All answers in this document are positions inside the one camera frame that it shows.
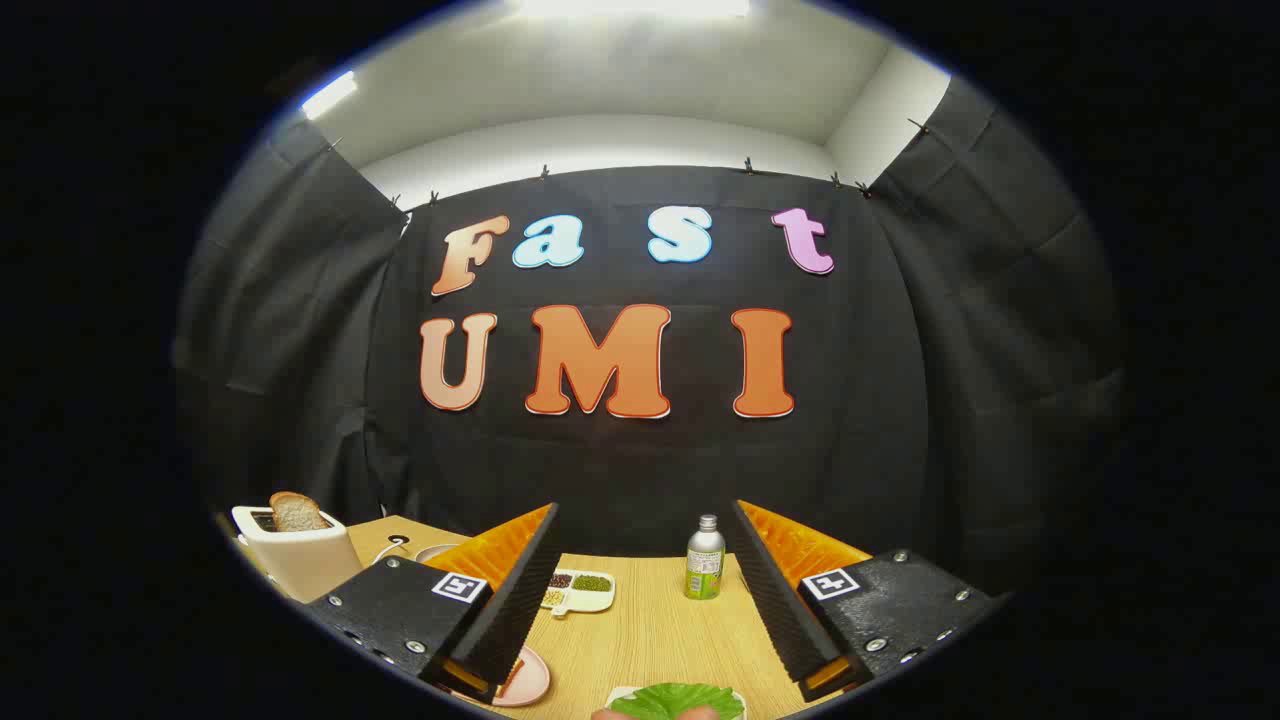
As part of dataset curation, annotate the small ceiling light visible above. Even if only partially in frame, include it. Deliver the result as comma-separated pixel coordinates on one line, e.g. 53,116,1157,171
300,70,359,121

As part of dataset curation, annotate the pink round plate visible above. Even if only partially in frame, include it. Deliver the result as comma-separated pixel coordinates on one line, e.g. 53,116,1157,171
452,645,552,708

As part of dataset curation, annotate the white toaster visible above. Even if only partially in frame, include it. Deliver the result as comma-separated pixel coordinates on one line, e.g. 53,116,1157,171
231,505,364,604

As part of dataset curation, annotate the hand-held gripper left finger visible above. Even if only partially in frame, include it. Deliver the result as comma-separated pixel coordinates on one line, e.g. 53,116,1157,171
303,502,561,704

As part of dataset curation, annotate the green lettuce leaf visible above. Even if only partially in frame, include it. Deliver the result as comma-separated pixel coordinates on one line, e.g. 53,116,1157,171
610,683,746,720

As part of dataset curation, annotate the white divided dish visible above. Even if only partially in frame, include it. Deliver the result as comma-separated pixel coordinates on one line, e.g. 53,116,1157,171
540,568,617,619

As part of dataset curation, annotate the silver green drink bottle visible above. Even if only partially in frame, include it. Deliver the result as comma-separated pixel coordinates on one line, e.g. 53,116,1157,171
685,514,727,601

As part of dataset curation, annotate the black backdrop cloth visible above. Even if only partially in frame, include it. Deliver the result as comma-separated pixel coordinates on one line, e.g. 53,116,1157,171
172,75,1126,601

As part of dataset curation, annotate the toasted brown bread slice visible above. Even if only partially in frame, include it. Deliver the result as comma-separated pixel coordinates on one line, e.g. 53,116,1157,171
269,491,332,533

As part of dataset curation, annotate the white square plate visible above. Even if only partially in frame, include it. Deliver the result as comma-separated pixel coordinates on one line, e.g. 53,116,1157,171
603,685,749,720

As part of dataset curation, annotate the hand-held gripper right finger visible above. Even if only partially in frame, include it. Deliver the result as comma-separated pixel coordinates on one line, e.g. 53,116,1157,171
730,499,1006,703

